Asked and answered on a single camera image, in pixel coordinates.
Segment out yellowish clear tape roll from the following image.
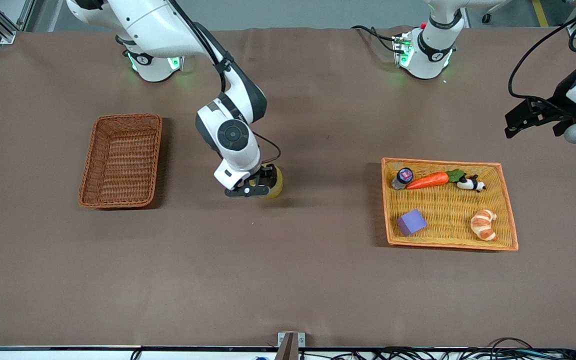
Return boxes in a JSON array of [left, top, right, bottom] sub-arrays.
[[257, 164, 285, 200]]

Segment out brown wicker basket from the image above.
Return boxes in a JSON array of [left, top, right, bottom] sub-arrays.
[[78, 113, 164, 210]]

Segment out orange wicker basket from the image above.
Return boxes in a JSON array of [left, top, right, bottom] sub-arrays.
[[381, 157, 519, 252]]

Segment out black white panda toy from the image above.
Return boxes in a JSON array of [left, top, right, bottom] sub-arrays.
[[456, 174, 487, 193]]

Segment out white chair leg with caster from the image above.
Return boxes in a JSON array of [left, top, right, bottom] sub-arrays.
[[481, 0, 514, 24]]

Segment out toy croissant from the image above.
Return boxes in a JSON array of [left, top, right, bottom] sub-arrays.
[[470, 209, 498, 242]]

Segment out orange toy carrot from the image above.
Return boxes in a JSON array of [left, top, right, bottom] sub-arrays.
[[406, 169, 467, 190]]

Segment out small bottle purple cap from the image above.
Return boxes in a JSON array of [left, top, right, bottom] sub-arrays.
[[391, 167, 414, 191]]

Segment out purple cube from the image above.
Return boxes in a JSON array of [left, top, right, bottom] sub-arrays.
[[397, 208, 428, 237]]

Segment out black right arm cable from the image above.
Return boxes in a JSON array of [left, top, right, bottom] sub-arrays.
[[168, 0, 282, 166]]

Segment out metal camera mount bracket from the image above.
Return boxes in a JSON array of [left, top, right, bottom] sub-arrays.
[[277, 331, 306, 360]]

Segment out black left arm base cable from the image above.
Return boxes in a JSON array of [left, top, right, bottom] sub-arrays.
[[351, 25, 400, 55]]

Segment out black cable bundle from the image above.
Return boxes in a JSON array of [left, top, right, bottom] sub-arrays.
[[298, 337, 576, 360]]

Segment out white table edge rail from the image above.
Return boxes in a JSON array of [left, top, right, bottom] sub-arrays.
[[0, 345, 576, 360]]

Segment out aluminium frame profile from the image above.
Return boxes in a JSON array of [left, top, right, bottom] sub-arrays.
[[0, 0, 37, 45]]

